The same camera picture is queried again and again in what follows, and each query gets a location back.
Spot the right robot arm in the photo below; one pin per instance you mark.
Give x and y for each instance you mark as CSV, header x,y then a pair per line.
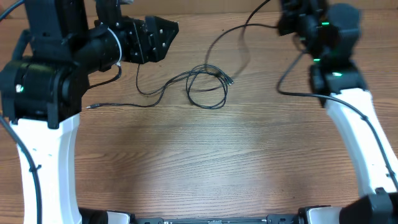
x,y
329,33

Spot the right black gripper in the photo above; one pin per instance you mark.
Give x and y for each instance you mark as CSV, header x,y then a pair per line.
x,y
290,15

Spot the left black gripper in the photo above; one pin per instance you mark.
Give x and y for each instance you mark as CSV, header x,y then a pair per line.
x,y
132,31

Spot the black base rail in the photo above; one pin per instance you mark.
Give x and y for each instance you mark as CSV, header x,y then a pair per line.
x,y
217,220

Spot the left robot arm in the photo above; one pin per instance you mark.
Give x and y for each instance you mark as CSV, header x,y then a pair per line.
x,y
42,88

